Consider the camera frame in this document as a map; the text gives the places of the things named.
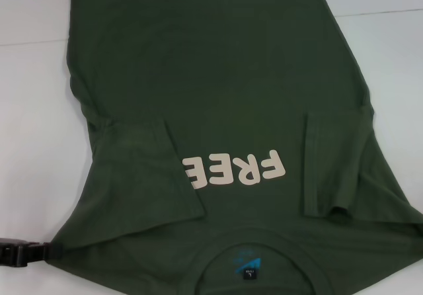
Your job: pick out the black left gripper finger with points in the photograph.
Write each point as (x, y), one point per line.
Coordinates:
(43, 250)

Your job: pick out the dark green FREE! t-shirt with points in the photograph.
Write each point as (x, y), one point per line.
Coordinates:
(215, 76)

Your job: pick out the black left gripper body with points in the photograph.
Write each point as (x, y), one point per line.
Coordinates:
(10, 252)

